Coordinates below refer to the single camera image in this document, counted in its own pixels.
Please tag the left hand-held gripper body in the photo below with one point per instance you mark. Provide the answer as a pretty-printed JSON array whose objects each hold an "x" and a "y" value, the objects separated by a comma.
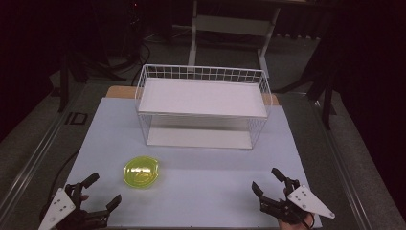
[{"x": 60, "y": 207}]

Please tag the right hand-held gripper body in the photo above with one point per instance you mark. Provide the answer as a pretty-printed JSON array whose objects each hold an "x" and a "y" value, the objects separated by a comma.
[{"x": 300, "y": 204}]

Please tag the yellow-green plate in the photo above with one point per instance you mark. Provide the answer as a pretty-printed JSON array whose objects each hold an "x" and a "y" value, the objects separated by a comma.
[{"x": 141, "y": 172}]

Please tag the person's left hand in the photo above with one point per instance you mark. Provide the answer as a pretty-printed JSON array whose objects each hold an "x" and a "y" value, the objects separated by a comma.
[{"x": 83, "y": 198}]

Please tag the person's right hand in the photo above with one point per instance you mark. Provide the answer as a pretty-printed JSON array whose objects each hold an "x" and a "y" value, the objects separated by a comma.
[{"x": 297, "y": 225}]

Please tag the white paper table cover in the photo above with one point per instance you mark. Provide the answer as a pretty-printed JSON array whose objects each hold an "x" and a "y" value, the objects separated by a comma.
[{"x": 191, "y": 191}]

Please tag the black metal stand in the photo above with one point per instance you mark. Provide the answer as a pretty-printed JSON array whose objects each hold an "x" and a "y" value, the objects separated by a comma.
[
  {"x": 68, "y": 73},
  {"x": 325, "y": 86}
]

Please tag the white metal desk frame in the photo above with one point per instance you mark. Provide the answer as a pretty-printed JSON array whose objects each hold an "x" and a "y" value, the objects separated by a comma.
[{"x": 230, "y": 28}]

